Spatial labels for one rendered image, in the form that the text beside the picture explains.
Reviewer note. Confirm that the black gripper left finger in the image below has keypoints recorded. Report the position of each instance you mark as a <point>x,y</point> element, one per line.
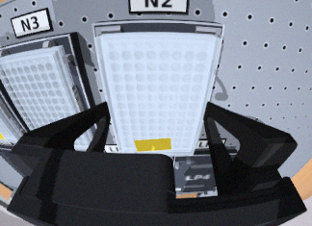
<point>62,133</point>

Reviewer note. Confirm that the grey perforated base plate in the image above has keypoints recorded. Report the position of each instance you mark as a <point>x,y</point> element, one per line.
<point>264,70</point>

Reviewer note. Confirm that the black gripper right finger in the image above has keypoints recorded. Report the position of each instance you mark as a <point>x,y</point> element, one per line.
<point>262,147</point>

